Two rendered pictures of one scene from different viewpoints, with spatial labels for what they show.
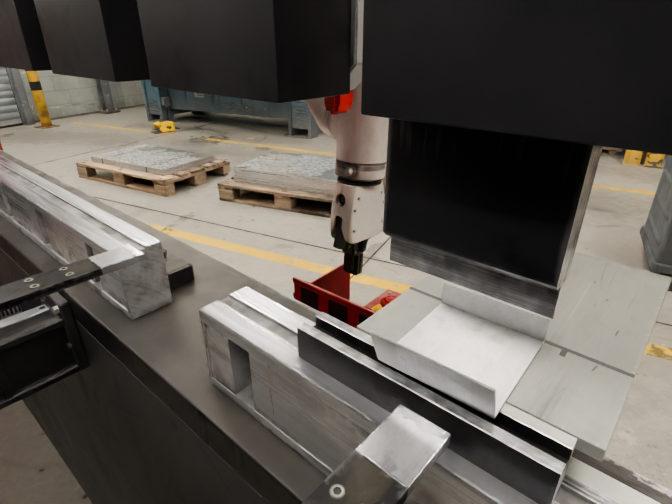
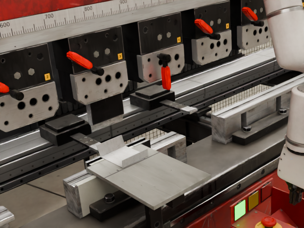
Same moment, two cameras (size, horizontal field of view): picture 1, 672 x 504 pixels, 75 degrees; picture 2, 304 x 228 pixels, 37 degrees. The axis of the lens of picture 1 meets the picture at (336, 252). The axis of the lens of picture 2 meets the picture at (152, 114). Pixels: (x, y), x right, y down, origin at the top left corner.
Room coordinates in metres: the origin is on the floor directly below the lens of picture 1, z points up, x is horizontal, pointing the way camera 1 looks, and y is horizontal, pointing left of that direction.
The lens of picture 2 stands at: (0.53, -1.13, 1.54)
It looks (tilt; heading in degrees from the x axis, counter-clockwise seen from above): 22 degrees down; 100
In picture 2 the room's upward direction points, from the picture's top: 5 degrees counter-clockwise
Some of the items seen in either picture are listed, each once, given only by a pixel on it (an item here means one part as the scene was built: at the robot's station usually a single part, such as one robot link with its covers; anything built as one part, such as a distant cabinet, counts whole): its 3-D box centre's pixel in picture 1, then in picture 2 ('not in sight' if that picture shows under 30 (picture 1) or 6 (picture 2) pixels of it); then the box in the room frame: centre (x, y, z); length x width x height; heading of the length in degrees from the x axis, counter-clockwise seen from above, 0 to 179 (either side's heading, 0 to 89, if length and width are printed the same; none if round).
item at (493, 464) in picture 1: (412, 390); (119, 154); (0.23, -0.05, 0.99); 0.20 x 0.03 x 0.03; 49
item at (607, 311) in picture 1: (527, 304); (146, 172); (0.33, -0.17, 1.00); 0.26 x 0.18 x 0.01; 139
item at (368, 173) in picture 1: (359, 169); (301, 141); (0.72, -0.04, 1.01); 0.09 x 0.08 x 0.03; 140
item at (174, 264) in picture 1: (130, 249); (265, 125); (0.66, 0.34, 0.89); 0.30 x 0.05 x 0.03; 49
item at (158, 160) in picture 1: (152, 158); not in sight; (4.16, 1.75, 0.17); 0.99 x 0.63 x 0.05; 61
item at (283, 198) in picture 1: (305, 187); not in sight; (3.57, 0.26, 0.07); 1.20 x 0.81 x 0.14; 66
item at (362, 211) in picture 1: (357, 205); (300, 162); (0.71, -0.04, 0.95); 0.10 x 0.07 x 0.11; 140
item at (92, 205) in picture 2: not in sight; (140, 190); (0.29, -0.08, 0.89); 0.30 x 0.05 x 0.03; 49
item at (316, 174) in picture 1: (304, 171); not in sight; (3.57, 0.26, 0.20); 1.01 x 0.63 x 0.12; 66
